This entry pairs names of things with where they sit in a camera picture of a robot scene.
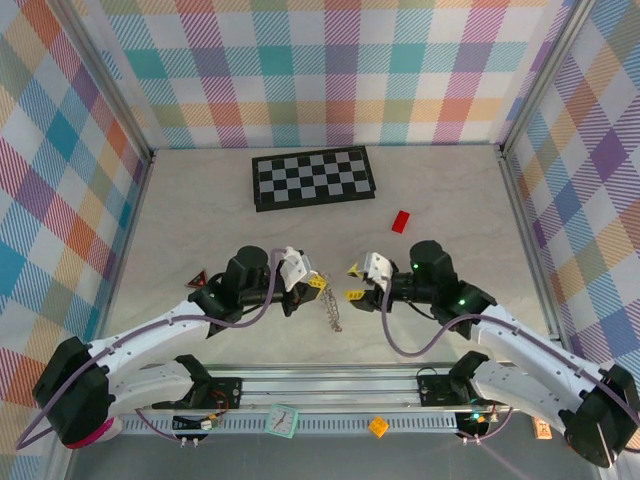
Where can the pink cup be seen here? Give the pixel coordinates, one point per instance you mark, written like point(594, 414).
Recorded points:
point(100, 436)

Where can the red triangle sign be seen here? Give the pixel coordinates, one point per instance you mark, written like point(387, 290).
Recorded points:
point(199, 281)

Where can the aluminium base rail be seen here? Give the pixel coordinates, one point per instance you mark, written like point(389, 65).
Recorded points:
point(330, 387)

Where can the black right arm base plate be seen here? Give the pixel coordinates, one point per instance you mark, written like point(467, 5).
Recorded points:
point(432, 395)

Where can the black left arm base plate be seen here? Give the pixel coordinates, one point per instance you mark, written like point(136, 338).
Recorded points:
point(227, 392)

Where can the aluminium table side rail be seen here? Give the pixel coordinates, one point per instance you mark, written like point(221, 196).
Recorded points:
point(127, 250)
point(532, 250)

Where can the yellow toy brick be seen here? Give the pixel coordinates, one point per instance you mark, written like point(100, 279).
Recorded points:
point(378, 426)

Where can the orange tag on rail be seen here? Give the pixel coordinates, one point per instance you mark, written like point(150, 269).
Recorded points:
point(542, 432)

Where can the black grey chessboard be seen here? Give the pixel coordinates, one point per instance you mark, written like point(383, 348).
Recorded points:
point(312, 177)

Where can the small red brick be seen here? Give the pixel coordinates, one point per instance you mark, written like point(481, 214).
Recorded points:
point(400, 221)

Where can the teal toy clock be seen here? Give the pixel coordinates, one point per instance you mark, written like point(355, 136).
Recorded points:
point(281, 421)

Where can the aluminium frame post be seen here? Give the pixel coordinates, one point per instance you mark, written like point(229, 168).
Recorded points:
point(542, 77)
point(107, 82)

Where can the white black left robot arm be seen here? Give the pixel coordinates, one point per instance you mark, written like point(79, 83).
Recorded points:
point(150, 340)

